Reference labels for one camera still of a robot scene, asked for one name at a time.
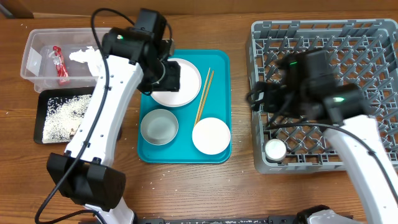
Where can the large white plate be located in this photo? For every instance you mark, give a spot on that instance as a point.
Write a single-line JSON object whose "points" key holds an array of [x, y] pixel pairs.
{"points": [[190, 85]]}

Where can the wooden chopstick left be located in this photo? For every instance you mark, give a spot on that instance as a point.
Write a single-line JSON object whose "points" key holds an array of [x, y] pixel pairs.
{"points": [[202, 97]]}

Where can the grey dishwasher rack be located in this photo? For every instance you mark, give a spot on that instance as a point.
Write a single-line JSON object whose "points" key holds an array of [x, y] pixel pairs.
{"points": [[363, 52]]}

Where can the spilled rice pile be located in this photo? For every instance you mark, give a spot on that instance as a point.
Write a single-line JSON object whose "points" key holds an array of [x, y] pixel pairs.
{"points": [[63, 117]]}

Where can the crumpled white tissue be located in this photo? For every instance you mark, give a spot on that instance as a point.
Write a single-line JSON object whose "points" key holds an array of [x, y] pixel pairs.
{"points": [[91, 57]]}

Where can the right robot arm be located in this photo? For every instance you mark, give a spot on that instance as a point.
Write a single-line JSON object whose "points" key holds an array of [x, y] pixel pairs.
{"points": [[310, 91]]}

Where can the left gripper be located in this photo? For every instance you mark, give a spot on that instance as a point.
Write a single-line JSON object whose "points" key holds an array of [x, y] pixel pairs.
{"points": [[172, 81]]}

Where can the pink bowl with rice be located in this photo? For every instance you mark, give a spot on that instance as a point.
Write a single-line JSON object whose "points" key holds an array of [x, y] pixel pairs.
{"points": [[211, 136]]}

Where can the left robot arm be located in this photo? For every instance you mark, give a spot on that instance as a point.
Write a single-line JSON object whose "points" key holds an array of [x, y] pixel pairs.
{"points": [[134, 59]]}

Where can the wooden chopstick right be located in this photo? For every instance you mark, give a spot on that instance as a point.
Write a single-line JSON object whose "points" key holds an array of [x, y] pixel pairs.
{"points": [[206, 92]]}

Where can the black waste tray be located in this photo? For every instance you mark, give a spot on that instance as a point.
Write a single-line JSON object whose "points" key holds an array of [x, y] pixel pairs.
{"points": [[42, 99]]}

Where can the red snack wrapper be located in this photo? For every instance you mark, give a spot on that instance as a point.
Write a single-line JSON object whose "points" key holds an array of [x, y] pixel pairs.
{"points": [[60, 66]]}

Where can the cream plastic cup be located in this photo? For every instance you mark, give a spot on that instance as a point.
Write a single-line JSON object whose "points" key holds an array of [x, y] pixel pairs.
{"points": [[275, 150]]}

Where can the clear plastic waste bin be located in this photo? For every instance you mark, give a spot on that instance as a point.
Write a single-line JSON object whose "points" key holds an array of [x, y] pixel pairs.
{"points": [[37, 63]]}

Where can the wooden chopstick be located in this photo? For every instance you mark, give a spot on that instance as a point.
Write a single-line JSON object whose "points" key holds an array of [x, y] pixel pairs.
{"points": [[206, 92], [202, 97]]}

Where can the small grey bowl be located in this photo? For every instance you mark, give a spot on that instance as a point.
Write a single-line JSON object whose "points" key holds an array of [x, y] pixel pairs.
{"points": [[159, 127]]}

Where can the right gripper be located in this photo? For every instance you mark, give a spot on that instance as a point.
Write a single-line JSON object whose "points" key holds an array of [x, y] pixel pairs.
{"points": [[259, 93]]}

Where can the teal plastic tray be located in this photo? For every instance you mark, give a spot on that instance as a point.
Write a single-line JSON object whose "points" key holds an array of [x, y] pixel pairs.
{"points": [[181, 149]]}

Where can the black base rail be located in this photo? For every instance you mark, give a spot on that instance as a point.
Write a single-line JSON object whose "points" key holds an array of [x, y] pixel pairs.
{"points": [[314, 215]]}

